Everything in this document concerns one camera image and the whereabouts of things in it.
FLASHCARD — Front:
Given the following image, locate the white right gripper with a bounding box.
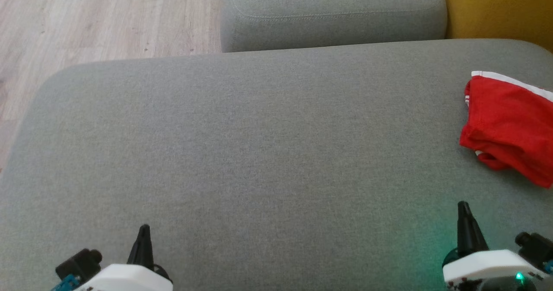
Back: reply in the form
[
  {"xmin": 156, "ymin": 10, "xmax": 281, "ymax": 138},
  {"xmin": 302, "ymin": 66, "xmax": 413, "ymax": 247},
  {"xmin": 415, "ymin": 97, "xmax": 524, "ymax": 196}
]
[{"xmin": 443, "ymin": 201, "xmax": 546, "ymax": 285}]

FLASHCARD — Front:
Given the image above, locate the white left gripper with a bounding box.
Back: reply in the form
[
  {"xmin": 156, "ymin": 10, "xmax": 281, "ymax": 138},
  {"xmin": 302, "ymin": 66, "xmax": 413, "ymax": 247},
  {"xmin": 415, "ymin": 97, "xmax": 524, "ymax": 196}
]
[{"xmin": 76, "ymin": 224, "xmax": 173, "ymax": 291}]

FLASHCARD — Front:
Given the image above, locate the large grey sofa seat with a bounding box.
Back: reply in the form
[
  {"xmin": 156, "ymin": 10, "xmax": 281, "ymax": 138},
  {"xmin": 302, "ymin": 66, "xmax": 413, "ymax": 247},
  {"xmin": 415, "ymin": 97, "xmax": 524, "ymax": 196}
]
[{"xmin": 0, "ymin": 39, "xmax": 553, "ymax": 291}]

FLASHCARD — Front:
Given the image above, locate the yellow sofa cushion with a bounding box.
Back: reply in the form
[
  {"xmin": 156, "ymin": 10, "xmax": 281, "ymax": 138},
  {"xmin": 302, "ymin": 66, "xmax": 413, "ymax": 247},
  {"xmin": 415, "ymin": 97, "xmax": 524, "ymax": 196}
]
[{"xmin": 439, "ymin": 0, "xmax": 553, "ymax": 53}]

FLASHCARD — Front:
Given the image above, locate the small grey sofa section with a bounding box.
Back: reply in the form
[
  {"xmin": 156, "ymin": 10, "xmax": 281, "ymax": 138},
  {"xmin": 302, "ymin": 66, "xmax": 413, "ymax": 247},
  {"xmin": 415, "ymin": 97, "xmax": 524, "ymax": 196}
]
[{"xmin": 220, "ymin": 0, "xmax": 448, "ymax": 53}]

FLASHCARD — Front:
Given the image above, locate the thin black left gripper cable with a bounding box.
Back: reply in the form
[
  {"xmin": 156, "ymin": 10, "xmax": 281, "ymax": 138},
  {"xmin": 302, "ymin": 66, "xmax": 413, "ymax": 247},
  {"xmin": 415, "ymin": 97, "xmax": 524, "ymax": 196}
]
[{"xmin": 152, "ymin": 264, "xmax": 173, "ymax": 284}]

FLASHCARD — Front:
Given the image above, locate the blue left camera connector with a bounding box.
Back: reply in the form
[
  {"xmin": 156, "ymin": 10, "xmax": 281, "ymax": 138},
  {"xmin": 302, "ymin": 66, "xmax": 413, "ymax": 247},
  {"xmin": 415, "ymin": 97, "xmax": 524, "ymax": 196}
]
[{"xmin": 52, "ymin": 275, "xmax": 81, "ymax": 291}]

